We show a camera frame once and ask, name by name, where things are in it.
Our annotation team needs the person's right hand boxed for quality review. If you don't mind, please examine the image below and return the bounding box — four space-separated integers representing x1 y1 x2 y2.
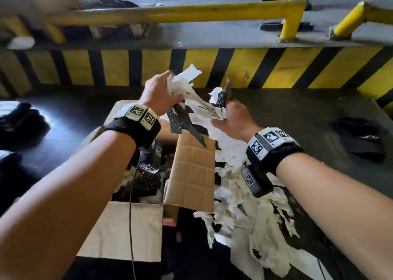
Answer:
210 100 262 144

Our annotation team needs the person's left hand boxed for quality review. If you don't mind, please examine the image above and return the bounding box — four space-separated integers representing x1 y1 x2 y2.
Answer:
138 70 185 117

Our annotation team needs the brown cardboard box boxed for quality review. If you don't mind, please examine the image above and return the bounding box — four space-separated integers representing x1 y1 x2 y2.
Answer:
77 100 217 264

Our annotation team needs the person's left forearm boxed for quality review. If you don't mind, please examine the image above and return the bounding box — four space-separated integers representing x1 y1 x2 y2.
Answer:
0 129 137 280

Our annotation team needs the person's right forearm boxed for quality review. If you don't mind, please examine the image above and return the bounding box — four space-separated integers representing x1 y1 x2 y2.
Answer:
276 152 393 280

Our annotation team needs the left wrist marker band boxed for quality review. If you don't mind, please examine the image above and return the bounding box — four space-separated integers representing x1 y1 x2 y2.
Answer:
104 102 162 148

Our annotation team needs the wrist marker band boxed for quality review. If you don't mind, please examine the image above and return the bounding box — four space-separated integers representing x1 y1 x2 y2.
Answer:
245 127 306 176
104 102 162 148

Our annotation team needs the yellow black striped barrier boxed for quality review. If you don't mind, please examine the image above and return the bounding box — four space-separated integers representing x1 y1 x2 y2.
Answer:
0 45 393 118

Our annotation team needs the right wrist marker band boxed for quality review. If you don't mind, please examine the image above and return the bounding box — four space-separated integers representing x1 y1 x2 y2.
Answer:
245 127 306 176

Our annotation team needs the yellow metal railing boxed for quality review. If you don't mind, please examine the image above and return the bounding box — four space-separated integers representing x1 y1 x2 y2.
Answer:
0 0 307 44
329 1 393 41

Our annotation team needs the pile of dark scraps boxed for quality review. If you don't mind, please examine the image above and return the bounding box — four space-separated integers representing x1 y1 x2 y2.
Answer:
61 0 142 39

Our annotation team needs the black floor broom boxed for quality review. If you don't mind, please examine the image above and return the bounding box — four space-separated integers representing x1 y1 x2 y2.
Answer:
260 0 314 33

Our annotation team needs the black cap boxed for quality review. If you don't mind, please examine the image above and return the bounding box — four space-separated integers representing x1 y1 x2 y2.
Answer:
330 117 389 164

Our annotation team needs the black fabric bundle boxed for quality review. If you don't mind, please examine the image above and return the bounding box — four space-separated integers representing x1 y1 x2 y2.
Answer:
0 150 41 197
0 101 51 150

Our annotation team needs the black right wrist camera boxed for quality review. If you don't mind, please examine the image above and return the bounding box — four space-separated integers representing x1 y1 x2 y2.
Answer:
241 165 274 199

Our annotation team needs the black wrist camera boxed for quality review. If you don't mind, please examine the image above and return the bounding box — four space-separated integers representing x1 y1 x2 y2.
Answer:
241 165 274 199
138 138 165 174

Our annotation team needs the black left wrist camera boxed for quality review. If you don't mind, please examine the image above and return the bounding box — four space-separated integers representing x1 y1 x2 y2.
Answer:
138 138 165 174

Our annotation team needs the thin black cable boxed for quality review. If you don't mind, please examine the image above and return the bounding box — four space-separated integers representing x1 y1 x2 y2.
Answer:
128 160 145 280

